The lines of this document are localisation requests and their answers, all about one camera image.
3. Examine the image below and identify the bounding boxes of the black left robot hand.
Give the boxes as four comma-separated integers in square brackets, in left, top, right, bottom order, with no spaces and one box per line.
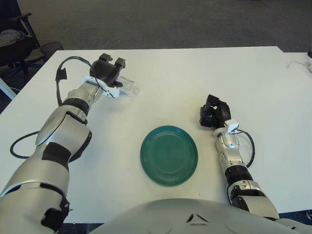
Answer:
[89,53,126,88]

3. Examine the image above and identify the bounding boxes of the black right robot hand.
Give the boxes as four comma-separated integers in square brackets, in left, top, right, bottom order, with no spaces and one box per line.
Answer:
[198,94,232,129]

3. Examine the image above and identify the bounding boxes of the clear bottle with blue cap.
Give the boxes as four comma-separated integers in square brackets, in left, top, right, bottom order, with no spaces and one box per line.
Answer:
[114,75,141,99]

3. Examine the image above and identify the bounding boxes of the green ribbed plate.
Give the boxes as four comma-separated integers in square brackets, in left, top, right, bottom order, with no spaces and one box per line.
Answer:
[140,125,198,187]

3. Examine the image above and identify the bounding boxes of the black mesh wastebasket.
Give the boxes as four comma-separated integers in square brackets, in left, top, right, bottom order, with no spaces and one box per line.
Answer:
[40,41,64,61]

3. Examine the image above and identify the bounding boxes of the black office chair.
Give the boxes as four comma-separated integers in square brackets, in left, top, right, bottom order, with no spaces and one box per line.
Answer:
[0,0,46,81]

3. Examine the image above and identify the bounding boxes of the white desk leg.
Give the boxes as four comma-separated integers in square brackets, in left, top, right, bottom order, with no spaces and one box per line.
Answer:
[0,77,16,100]

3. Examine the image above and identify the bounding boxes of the grey cloth on chair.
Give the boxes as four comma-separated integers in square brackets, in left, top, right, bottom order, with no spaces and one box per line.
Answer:
[0,28,27,44]

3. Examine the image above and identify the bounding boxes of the grey robot torso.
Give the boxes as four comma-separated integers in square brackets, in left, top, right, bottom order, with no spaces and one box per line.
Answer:
[89,197,302,234]

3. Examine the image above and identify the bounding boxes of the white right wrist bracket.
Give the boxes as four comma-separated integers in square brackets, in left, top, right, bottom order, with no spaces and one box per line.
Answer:
[223,119,241,135]

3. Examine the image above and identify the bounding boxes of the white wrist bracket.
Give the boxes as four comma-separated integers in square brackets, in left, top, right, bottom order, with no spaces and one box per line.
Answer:
[82,76,120,98]
[223,119,241,135]

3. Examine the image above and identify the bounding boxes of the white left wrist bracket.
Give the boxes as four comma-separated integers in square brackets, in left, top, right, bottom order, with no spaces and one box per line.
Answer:
[82,76,120,98]

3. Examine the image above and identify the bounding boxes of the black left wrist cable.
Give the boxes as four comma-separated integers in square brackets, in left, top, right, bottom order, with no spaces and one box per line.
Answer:
[55,56,97,107]

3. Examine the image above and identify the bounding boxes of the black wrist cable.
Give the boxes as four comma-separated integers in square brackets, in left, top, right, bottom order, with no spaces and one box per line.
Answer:
[235,129,255,169]
[55,56,97,107]

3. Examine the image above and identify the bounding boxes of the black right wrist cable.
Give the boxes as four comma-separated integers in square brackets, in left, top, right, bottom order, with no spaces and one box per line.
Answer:
[235,129,255,169]

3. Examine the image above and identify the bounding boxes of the thin white cable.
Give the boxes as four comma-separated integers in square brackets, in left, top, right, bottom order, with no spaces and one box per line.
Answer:
[287,60,312,71]

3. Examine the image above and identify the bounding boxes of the black left elbow cable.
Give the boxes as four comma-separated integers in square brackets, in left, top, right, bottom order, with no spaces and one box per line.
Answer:
[9,131,41,159]

